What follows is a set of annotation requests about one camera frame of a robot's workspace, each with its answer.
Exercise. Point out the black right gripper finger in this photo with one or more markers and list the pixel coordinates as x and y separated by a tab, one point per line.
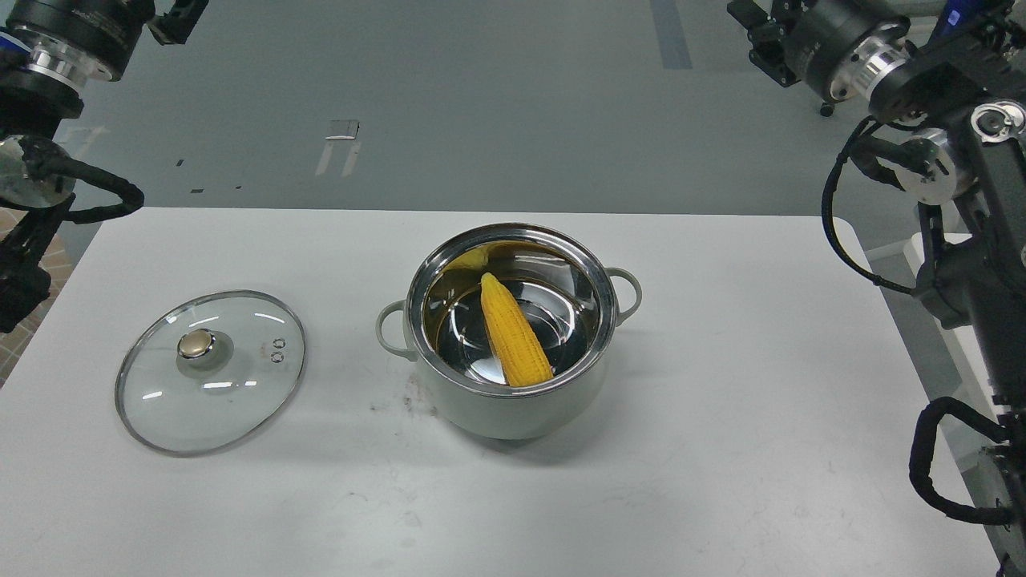
768	53
755	18

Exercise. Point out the yellow corn cob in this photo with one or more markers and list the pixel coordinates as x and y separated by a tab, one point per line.
512	339

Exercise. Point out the pale green steel pot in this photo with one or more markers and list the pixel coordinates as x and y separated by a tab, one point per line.
570	300

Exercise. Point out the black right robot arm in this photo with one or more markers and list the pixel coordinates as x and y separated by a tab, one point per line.
945	124

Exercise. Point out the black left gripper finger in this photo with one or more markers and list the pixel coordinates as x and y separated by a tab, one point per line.
175	26

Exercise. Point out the glass pot lid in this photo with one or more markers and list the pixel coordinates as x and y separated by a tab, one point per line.
211	372

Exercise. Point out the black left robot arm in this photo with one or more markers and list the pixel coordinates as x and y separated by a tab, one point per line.
50	50

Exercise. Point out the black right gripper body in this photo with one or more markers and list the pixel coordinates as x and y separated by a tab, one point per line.
843	49

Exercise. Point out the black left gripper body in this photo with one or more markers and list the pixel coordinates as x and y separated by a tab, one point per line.
108	31

